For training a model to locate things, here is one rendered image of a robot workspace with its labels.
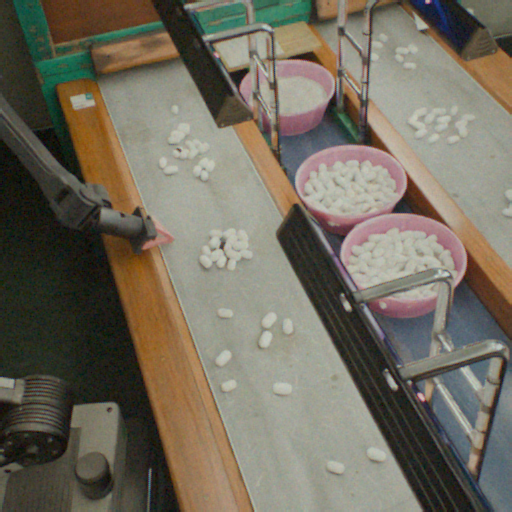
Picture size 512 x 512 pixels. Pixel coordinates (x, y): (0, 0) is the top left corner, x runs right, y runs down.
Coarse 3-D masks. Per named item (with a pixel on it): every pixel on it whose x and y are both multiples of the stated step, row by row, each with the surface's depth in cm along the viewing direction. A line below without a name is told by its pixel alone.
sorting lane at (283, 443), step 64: (128, 128) 216; (192, 128) 214; (192, 192) 195; (256, 192) 193; (192, 256) 179; (256, 256) 178; (192, 320) 166; (256, 320) 164; (256, 384) 153; (320, 384) 152; (256, 448) 143; (320, 448) 142; (384, 448) 141
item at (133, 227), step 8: (136, 208) 178; (120, 216) 173; (128, 216) 172; (136, 216) 176; (120, 224) 170; (128, 224) 172; (136, 224) 173; (144, 224) 173; (120, 232) 171; (128, 232) 172; (136, 232) 173; (144, 232) 173; (136, 240) 175; (144, 240) 172; (136, 248) 174
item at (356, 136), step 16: (368, 0) 181; (368, 16) 182; (368, 32) 185; (368, 48) 187; (368, 64) 190; (368, 80) 194; (368, 96) 197; (336, 112) 218; (368, 112) 201; (352, 128) 213; (352, 144) 213; (368, 144) 207
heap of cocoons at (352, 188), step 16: (352, 160) 199; (320, 176) 195; (336, 176) 195; (352, 176) 196; (368, 176) 194; (384, 176) 194; (304, 192) 194; (320, 192) 191; (336, 192) 191; (352, 192) 190; (368, 192) 191; (384, 192) 190; (320, 208) 187; (336, 208) 187; (352, 208) 186; (368, 208) 187; (336, 224) 185
